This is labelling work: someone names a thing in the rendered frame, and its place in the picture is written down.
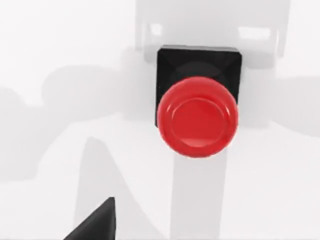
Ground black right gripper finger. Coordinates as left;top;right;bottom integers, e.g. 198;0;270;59
62;196;117;240

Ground red push button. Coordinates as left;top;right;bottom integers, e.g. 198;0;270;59
157;76;239;159

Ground black square button base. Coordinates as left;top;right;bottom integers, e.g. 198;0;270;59
154;44;244;129

